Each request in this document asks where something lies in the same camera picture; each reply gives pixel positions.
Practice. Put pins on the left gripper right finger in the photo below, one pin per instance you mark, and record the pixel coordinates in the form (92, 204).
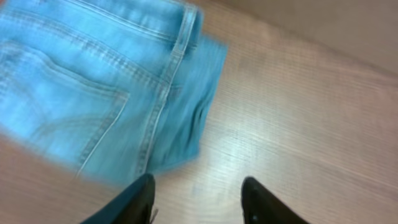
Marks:
(260, 206)

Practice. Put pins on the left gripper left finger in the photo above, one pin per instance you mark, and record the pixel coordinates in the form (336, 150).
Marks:
(132, 206)

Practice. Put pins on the light blue denim jeans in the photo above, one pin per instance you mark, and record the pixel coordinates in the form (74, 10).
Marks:
(107, 89)

